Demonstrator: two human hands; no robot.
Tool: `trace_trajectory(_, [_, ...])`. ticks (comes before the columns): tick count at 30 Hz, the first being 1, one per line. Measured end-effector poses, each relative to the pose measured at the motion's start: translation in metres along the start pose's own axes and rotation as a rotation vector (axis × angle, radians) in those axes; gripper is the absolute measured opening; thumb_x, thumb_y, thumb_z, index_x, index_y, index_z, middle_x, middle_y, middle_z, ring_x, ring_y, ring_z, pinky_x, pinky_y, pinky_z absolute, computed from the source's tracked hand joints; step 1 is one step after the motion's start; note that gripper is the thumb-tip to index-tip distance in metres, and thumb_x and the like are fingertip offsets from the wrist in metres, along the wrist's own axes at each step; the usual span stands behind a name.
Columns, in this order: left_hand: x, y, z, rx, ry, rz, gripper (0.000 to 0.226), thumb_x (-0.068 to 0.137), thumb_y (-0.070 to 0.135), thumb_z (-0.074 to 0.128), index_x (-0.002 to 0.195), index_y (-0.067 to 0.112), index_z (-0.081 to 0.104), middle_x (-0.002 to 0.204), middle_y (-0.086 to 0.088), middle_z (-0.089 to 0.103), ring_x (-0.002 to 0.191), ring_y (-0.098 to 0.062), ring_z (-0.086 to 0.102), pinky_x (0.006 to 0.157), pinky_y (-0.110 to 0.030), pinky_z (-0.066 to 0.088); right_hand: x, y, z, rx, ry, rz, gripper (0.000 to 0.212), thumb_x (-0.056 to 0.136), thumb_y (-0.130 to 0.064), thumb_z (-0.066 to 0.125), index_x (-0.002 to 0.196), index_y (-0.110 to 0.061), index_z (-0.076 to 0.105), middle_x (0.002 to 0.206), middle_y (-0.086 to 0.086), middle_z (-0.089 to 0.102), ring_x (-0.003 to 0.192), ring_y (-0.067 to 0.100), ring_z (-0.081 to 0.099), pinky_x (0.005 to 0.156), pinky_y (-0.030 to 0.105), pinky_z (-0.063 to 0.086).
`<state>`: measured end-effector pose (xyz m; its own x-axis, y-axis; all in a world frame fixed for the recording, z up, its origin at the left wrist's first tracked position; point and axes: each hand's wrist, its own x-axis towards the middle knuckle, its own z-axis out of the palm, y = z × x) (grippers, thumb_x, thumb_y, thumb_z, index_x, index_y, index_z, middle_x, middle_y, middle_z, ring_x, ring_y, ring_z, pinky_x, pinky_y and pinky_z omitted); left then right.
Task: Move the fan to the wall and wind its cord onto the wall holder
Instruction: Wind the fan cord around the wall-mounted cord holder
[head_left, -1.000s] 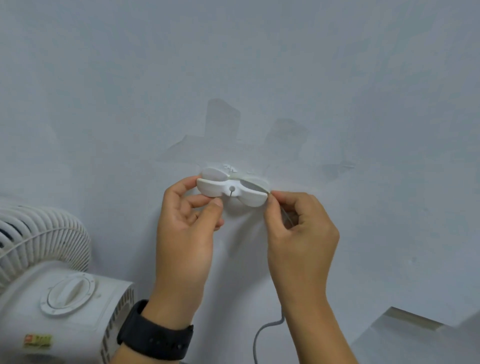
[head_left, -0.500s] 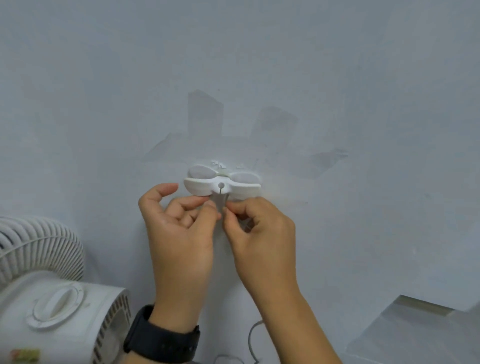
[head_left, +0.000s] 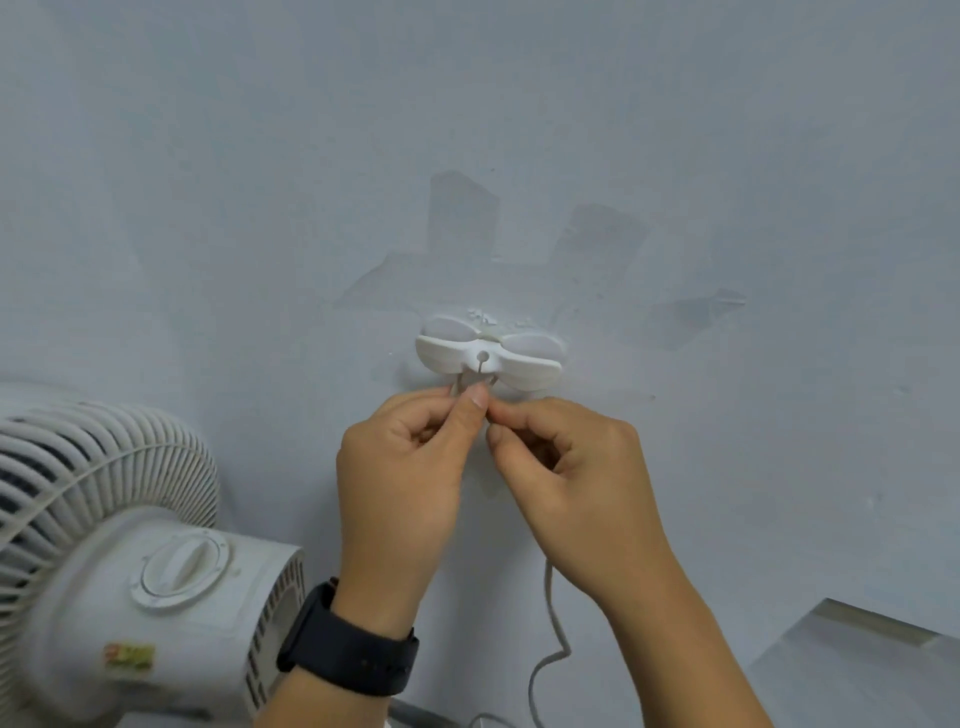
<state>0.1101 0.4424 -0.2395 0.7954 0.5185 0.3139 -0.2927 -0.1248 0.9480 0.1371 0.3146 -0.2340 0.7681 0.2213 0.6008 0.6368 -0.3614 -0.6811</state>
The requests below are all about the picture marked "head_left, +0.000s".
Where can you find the person's right hand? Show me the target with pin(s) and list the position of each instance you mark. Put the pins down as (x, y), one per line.
(600, 495)

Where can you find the person's left hand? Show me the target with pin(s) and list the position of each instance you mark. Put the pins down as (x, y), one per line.
(394, 495)

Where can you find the person's right thumb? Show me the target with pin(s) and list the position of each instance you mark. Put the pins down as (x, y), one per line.
(514, 454)

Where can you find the person's left thumb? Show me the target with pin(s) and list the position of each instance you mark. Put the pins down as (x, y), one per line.
(465, 439)

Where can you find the person's right forearm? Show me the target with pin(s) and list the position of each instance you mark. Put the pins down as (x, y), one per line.
(675, 652)

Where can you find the person's left forearm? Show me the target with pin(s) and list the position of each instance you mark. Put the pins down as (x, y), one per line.
(330, 705)

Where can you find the black wrist watch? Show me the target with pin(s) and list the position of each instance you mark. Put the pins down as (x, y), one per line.
(349, 652)

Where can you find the white fan knob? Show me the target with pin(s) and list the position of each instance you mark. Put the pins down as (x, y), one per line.
(180, 566)

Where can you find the yellow red fan sticker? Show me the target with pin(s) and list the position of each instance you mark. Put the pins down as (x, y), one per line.
(129, 658)

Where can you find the white electric fan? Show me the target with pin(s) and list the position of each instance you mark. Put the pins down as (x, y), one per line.
(82, 600)

